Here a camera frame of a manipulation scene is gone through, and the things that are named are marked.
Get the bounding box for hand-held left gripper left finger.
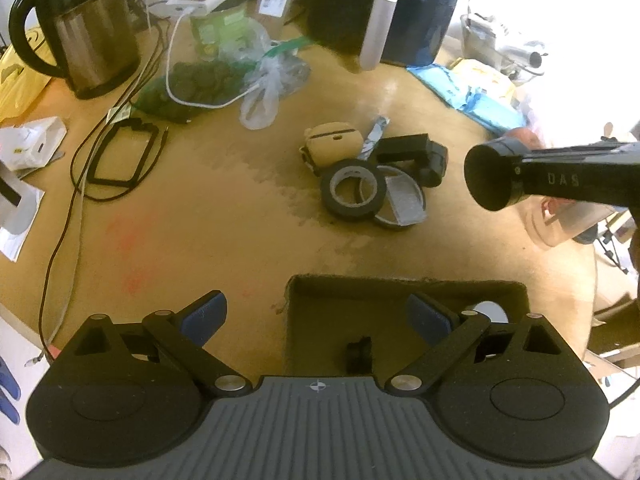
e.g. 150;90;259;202
62;290;253;398

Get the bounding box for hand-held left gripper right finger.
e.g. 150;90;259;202
385;292;583;396

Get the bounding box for large black tape ring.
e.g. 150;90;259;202
369;162;429;231

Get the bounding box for clear plastic piece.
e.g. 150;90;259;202
385;180;427;225

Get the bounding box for clear shaker bottle grey lid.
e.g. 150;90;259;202
520;195;603;249

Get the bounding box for orange round fruit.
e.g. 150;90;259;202
502;127;544;150

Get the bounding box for small black plastic part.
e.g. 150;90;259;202
346;336;374;374

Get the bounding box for blue wipes packet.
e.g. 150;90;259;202
407;62;481;111
457;87;527;133

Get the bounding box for silver foil roll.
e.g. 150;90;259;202
500;42;547;69

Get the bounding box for yellow wipes packet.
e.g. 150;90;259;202
450;57;516;101

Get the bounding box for black tape roll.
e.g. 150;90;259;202
320;158;389;221

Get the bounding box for metal bowl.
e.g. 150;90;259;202
460;10;548;86

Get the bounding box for black rectangular block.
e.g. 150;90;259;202
376;134;432;166

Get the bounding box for patterned wrapped stick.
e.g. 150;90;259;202
359;116;391;161

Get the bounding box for tan earbud case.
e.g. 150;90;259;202
299;122;367;177

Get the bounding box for white box with black slot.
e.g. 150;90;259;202
0;167;46;263

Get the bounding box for bag of green cookies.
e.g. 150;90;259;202
131;59;253;124

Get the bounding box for small white box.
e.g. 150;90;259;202
0;116;68;171

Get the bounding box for clear plastic bag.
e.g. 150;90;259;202
220;24;313;131

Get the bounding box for black air fryer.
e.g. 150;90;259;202
305;0;472;70

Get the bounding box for green label jar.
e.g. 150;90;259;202
190;2;251;59

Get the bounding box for yellow plastic bag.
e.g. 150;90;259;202
0;25;53;123

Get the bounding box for black electric kettle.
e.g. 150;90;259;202
9;0;142;101

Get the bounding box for tall brown cardboard box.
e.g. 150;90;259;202
257;0;307;41

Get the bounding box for long black cable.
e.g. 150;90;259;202
37;10;173;361

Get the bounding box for black rectangular frame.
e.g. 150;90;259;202
87;117;159;189

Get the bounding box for white cable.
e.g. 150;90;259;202
166;6;263;111

